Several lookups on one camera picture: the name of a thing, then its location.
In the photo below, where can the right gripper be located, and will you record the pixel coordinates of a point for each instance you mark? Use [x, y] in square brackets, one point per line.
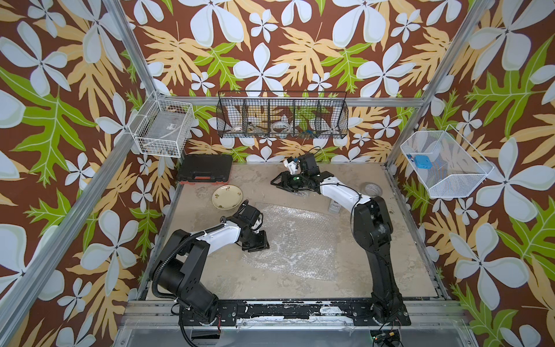
[285, 180]

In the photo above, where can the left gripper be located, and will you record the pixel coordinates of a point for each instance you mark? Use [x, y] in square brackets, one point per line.
[262, 244]

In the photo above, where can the cream dinner plate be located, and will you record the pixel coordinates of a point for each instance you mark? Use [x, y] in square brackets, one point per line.
[227, 197]

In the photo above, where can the bubble wrap pile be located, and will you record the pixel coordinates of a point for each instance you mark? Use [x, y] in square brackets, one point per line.
[302, 243]

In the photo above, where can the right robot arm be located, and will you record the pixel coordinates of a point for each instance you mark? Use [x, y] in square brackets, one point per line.
[371, 227]

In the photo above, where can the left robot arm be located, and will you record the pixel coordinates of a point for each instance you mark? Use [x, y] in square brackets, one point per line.
[177, 271]

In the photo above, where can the clear tape roll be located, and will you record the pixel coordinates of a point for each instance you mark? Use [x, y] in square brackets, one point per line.
[371, 189]

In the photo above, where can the black plastic case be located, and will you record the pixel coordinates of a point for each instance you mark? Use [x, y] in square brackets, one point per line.
[205, 168]

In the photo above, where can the blue small object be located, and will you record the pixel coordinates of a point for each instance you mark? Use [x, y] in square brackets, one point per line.
[422, 162]

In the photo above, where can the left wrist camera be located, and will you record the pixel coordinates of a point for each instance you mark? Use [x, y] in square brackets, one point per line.
[258, 223]

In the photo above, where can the black wire basket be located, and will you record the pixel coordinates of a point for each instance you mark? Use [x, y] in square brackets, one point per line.
[282, 114]

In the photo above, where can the white wire basket left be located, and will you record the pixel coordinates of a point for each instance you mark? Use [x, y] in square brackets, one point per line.
[161, 127]

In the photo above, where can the white wire basket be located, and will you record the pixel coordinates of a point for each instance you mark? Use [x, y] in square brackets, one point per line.
[458, 167]
[161, 127]

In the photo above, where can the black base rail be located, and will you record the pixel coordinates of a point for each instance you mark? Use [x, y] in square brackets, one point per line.
[357, 312]

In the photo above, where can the white wire basket right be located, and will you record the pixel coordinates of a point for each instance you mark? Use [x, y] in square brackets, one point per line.
[458, 167]

